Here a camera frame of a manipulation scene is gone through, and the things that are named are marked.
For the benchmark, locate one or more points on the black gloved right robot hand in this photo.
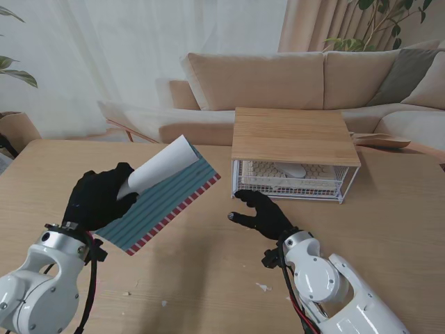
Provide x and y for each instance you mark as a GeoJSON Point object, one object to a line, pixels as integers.
{"type": "Point", "coordinates": [271, 219]}

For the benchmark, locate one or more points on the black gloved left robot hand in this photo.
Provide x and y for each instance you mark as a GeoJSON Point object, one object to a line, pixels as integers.
{"type": "Point", "coordinates": [94, 198]}

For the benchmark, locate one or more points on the white computer mouse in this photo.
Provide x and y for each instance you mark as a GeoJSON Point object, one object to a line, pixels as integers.
{"type": "Point", "coordinates": [293, 170]}

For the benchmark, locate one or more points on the blue striped mouse pad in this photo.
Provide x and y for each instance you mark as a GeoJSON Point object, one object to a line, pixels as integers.
{"type": "Point", "coordinates": [167, 205]}

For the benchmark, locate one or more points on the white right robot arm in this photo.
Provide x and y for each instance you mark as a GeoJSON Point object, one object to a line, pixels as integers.
{"type": "Point", "coordinates": [313, 275]}

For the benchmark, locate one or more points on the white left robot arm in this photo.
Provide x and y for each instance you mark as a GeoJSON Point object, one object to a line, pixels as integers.
{"type": "Point", "coordinates": [41, 278]}

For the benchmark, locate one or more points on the beige round-key keyboard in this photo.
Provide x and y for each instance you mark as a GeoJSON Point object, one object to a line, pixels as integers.
{"type": "Point", "coordinates": [260, 170]}

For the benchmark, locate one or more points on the white cushioned wooden bench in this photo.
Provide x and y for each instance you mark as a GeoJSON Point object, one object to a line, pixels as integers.
{"type": "Point", "coordinates": [118, 113]}

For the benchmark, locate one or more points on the tan round planter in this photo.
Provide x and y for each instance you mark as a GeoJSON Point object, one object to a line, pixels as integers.
{"type": "Point", "coordinates": [21, 127]}

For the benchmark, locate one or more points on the black stand leg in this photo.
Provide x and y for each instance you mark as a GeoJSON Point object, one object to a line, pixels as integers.
{"type": "Point", "coordinates": [7, 144]}

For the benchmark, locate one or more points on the shallow wooden tray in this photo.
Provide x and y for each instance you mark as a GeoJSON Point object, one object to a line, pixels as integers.
{"type": "Point", "coordinates": [386, 142]}

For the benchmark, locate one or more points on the beige fabric sofa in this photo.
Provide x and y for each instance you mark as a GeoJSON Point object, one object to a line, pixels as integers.
{"type": "Point", "coordinates": [260, 80]}

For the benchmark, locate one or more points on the broad-leaf green plant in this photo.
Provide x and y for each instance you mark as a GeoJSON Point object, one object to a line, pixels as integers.
{"type": "Point", "coordinates": [21, 74]}

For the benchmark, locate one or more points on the white sheer curtain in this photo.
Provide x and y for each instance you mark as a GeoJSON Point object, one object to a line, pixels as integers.
{"type": "Point", "coordinates": [104, 52]}

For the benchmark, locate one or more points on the tall leafy green plant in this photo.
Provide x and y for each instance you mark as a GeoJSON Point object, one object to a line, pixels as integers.
{"type": "Point", "coordinates": [347, 44]}

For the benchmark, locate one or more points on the grey sofa cushion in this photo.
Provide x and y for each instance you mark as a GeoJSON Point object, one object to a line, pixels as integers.
{"type": "Point", "coordinates": [403, 76]}

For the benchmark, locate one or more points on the beige pleated curtain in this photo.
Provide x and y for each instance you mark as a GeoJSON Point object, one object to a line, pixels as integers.
{"type": "Point", "coordinates": [313, 28]}

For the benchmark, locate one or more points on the cream sofa cushion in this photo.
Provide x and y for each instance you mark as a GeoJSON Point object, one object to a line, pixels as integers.
{"type": "Point", "coordinates": [431, 87]}

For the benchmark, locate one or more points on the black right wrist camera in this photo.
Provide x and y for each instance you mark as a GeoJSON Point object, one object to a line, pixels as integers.
{"type": "Point", "coordinates": [271, 259]}

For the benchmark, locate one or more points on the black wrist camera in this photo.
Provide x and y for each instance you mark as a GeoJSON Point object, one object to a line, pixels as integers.
{"type": "Point", "coordinates": [97, 252]}
{"type": "Point", "coordinates": [271, 259]}

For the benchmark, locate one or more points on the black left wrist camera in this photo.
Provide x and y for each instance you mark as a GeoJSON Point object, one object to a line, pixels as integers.
{"type": "Point", "coordinates": [97, 252]}

